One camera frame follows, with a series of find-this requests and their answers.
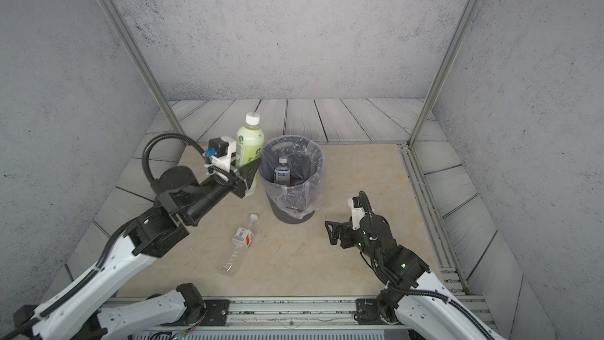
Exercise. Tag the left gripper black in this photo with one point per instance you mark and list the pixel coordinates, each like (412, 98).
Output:
(241, 181)

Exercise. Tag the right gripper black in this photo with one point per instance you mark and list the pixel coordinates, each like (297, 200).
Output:
(349, 238)

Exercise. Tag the green tea bottle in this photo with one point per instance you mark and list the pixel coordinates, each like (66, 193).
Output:
(250, 140)

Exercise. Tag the clear bottle black white label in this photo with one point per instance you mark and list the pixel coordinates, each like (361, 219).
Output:
(282, 173)

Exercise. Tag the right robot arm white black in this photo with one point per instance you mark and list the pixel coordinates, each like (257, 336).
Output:
(413, 295)

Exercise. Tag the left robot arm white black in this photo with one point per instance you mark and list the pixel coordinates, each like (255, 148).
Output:
(77, 312)

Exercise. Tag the dark grey trash bin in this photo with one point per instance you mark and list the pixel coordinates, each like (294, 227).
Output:
(291, 205)

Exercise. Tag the clear plastic bin liner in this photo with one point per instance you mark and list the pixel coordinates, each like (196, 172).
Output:
(305, 159)

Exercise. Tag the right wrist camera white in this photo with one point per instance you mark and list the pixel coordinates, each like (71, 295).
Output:
(357, 212)

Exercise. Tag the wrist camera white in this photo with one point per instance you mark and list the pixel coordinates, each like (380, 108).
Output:
(222, 152)
(357, 212)

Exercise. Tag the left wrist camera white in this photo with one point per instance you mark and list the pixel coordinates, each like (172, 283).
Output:
(222, 152)

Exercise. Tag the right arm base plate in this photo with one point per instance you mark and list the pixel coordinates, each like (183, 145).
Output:
(371, 311)

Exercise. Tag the aluminium front rail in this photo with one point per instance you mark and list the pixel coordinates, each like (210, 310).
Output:
(284, 318)

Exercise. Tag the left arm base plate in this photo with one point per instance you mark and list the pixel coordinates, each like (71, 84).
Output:
(210, 313)

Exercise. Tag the left aluminium frame post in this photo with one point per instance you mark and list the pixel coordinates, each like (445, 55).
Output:
(136, 55)

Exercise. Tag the aluminium frame post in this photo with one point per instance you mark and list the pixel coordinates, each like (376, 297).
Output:
(136, 55)
(447, 62)

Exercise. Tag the right aluminium frame post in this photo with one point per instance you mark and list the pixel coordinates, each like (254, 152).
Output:
(447, 62)

